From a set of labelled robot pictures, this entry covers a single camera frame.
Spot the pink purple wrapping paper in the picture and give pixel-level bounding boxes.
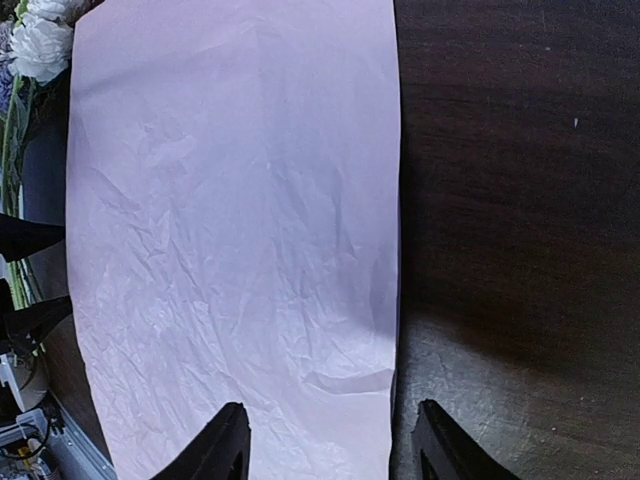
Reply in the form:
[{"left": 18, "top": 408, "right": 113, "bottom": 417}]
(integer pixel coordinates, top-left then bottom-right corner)
[{"left": 66, "top": 1, "right": 400, "bottom": 479}]

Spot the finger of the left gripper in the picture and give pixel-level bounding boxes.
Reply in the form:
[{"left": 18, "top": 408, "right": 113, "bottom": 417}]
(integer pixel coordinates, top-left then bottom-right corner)
[
  {"left": 0, "top": 214, "right": 65, "bottom": 261},
  {"left": 1, "top": 296, "right": 72, "bottom": 350}
]

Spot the aluminium front rail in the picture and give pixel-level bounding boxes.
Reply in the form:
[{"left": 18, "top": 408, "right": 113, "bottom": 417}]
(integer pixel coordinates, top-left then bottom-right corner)
[{"left": 0, "top": 349, "right": 119, "bottom": 480}]

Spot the white fake flower stem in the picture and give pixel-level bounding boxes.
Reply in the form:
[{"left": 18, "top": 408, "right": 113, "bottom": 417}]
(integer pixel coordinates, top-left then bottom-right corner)
[{"left": 0, "top": 0, "right": 76, "bottom": 311}]

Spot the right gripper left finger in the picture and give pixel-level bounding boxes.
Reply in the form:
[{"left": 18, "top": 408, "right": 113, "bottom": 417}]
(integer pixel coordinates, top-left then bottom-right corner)
[{"left": 152, "top": 402, "right": 251, "bottom": 480}]

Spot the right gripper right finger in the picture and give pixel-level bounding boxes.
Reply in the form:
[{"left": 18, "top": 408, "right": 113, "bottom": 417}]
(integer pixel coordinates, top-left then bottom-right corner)
[{"left": 412, "top": 399, "right": 519, "bottom": 480}]

